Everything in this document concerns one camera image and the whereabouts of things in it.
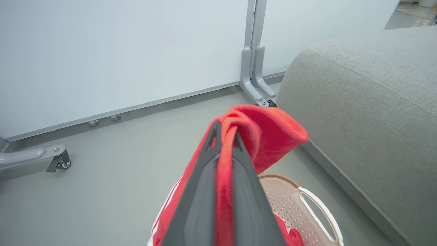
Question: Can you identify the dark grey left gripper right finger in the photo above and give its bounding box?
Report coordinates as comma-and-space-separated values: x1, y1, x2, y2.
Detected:
232, 129, 287, 246

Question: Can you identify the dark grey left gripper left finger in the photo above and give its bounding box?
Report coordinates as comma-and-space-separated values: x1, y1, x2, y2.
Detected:
160, 121, 222, 246

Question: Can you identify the red basketball jersey white trim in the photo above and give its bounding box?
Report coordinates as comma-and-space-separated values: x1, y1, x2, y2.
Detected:
147, 104, 309, 246

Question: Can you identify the cream perforated plastic laundry basket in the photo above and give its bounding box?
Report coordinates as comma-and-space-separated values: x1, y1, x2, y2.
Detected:
258, 173, 344, 246

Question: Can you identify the small black caster with brake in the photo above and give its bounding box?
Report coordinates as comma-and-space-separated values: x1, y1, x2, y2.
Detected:
46, 150, 71, 173

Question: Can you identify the grey fabric sofa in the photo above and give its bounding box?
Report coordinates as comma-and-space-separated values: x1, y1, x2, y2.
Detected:
276, 26, 437, 246

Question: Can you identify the wide white partition panel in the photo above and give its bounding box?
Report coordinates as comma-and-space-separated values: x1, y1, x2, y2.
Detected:
0, 0, 256, 142

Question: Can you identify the long grey partition foot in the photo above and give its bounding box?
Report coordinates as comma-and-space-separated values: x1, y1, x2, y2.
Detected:
0, 144, 66, 172

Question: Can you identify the white partition panel behind sofa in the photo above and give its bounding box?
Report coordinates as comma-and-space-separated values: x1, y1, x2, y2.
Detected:
254, 0, 400, 80

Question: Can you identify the grey partition leg bracket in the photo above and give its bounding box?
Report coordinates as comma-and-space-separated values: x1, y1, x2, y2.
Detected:
254, 44, 277, 103
240, 47, 270, 107

